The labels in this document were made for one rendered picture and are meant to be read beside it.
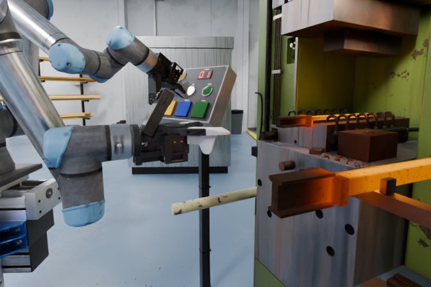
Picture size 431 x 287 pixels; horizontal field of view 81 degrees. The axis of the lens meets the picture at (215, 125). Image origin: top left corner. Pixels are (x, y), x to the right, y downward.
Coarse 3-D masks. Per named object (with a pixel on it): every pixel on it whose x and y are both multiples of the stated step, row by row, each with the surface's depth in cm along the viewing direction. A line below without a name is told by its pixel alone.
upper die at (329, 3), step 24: (312, 0) 71; (336, 0) 65; (360, 0) 70; (384, 0) 74; (288, 24) 80; (312, 24) 72; (336, 24) 70; (360, 24) 71; (384, 24) 76; (408, 24) 81
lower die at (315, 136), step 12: (312, 120) 74; (324, 120) 76; (360, 120) 80; (372, 120) 80; (396, 120) 85; (408, 120) 88; (288, 132) 83; (300, 132) 78; (312, 132) 74; (324, 132) 70; (408, 132) 89; (300, 144) 78; (312, 144) 74; (324, 144) 71; (336, 144) 72
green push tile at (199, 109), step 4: (196, 104) 109; (200, 104) 108; (204, 104) 107; (208, 104) 106; (196, 108) 108; (200, 108) 107; (204, 108) 106; (192, 112) 109; (196, 112) 107; (200, 112) 106; (204, 112) 105; (192, 116) 108; (196, 116) 106; (200, 116) 105; (204, 116) 104
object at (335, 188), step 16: (416, 160) 41; (272, 176) 30; (288, 176) 30; (304, 176) 30; (320, 176) 30; (336, 176) 32; (352, 176) 33; (368, 176) 34; (384, 176) 35; (400, 176) 36; (416, 176) 38; (272, 192) 30; (288, 192) 30; (304, 192) 31; (320, 192) 32; (336, 192) 31; (352, 192) 33; (272, 208) 30; (288, 208) 30; (304, 208) 30; (320, 208) 31
